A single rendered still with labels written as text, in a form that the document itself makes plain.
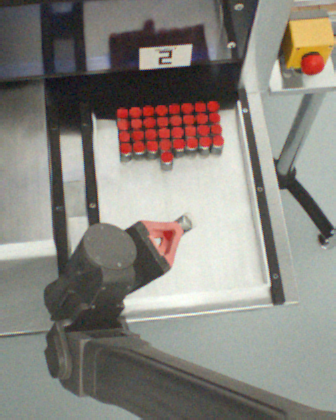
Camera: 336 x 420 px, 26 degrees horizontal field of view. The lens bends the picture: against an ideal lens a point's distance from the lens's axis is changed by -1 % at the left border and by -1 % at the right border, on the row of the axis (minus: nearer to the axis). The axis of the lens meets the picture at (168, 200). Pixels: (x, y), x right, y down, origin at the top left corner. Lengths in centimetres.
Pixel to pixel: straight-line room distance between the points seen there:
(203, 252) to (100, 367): 55
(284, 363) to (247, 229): 91
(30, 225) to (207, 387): 73
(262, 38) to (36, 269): 53
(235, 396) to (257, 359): 155
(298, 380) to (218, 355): 23
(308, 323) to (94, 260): 148
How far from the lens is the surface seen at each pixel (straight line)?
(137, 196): 125
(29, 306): 120
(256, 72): 130
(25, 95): 136
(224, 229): 123
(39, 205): 125
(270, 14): 117
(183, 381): 59
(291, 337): 212
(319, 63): 126
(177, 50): 121
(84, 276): 73
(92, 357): 70
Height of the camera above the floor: 203
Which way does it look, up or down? 67 degrees down
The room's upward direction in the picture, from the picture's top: 5 degrees clockwise
